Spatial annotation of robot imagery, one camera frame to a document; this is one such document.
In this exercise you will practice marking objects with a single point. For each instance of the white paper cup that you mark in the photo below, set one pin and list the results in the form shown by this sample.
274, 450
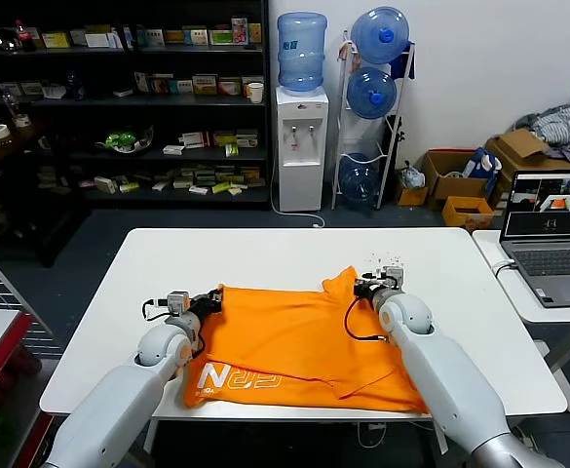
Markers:
255, 92

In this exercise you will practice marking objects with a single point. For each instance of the small white side table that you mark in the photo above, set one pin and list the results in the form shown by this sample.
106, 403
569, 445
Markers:
518, 302

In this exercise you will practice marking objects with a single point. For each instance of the pink cloth strip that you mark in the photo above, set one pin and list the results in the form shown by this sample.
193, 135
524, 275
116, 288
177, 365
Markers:
350, 50

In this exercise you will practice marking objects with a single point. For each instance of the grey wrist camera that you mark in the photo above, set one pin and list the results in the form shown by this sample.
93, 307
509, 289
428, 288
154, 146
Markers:
177, 302
392, 278

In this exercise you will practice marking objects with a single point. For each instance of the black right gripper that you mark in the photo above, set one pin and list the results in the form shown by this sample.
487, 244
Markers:
368, 287

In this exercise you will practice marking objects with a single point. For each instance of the cola bottle red label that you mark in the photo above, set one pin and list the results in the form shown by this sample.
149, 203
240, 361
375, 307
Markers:
24, 38

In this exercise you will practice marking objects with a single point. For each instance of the open brown cardboard box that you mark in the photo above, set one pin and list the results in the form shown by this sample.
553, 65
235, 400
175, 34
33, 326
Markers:
447, 186

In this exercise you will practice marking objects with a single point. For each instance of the orange t-shirt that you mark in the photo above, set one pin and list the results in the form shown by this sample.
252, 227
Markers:
289, 341

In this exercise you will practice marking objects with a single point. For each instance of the small white flat box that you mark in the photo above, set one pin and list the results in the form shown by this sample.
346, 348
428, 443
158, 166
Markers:
174, 150

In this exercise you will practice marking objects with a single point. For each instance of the white plastic bag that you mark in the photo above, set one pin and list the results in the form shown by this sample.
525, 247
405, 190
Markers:
412, 177

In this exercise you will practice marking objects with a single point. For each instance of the large brown cardboard box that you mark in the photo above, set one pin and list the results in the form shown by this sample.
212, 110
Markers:
523, 145

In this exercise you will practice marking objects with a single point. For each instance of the white metal jug rack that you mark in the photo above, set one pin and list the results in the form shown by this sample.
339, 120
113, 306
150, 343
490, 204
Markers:
391, 145

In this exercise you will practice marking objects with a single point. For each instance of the blue water jug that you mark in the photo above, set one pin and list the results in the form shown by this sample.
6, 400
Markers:
301, 52
379, 35
359, 177
371, 93

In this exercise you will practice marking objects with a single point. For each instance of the blue and white bag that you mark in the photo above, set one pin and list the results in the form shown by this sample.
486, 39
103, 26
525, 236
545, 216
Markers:
482, 165

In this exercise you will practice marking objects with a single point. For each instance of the small brown cardboard box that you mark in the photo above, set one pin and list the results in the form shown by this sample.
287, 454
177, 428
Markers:
411, 196

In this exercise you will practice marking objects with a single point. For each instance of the large white table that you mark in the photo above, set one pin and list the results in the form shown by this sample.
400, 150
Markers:
275, 253

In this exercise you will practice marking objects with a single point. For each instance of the green and white bowl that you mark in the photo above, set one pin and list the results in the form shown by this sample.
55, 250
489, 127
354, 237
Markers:
124, 141

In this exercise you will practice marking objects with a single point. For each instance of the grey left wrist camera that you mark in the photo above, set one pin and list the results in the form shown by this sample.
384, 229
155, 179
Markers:
177, 302

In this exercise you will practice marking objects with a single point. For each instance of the red and white box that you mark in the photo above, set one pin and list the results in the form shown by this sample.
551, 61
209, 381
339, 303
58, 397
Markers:
196, 140

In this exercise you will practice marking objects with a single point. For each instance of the small yellow cardboard box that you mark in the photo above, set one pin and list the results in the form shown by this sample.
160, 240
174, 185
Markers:
467, 211

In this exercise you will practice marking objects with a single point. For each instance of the grey pile of clothes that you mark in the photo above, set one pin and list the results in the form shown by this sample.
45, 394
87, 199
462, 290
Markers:
559, 126

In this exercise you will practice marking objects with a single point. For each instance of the grey open laptop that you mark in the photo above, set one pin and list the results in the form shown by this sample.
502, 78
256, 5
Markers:
547, 258

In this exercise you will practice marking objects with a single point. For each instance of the scattered dark crumbs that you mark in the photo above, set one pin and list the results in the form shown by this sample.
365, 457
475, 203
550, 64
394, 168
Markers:
379, 258

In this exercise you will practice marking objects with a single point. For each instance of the pink patterned carton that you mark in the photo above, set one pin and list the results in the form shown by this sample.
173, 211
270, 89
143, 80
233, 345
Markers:
239, 32

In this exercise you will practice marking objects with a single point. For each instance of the black shelf unit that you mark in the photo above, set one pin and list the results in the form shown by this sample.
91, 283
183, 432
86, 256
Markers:
119, 106

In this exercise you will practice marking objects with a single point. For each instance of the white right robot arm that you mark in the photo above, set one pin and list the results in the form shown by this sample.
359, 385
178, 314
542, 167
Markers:
445, 380

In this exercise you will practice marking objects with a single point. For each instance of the black tripod stand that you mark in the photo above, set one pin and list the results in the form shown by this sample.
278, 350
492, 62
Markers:
397, 140

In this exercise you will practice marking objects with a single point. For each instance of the tan medicine box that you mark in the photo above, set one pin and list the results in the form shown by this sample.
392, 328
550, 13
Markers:
204, 84

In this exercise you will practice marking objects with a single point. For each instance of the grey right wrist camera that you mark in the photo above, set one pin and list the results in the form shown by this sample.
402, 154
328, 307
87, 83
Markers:
392, 278

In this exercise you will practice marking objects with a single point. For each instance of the white water dispenser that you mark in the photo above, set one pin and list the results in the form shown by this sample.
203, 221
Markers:
301, 169

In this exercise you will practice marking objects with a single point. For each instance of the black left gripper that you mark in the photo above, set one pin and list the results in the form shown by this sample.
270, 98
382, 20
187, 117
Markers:
206, 304

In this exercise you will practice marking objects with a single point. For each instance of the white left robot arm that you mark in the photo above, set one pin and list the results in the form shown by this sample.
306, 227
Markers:
119, 400

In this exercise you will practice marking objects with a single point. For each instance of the clear glass globe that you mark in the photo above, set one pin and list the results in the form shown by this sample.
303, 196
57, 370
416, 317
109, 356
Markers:
6, 40

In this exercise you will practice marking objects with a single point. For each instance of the clear plastic bottle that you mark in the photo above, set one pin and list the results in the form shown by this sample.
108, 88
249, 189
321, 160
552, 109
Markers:
17, 111

